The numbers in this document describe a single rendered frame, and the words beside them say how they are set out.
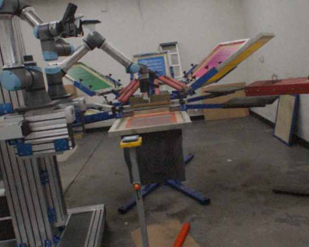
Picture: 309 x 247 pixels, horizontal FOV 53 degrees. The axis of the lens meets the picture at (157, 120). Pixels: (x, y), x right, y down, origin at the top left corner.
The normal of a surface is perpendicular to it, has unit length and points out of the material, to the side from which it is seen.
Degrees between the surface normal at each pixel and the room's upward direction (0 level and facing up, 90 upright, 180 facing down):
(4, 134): 90
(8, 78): 98
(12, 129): 90
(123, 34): 90
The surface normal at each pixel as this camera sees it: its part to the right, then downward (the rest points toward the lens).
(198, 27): 0.00, 0.19
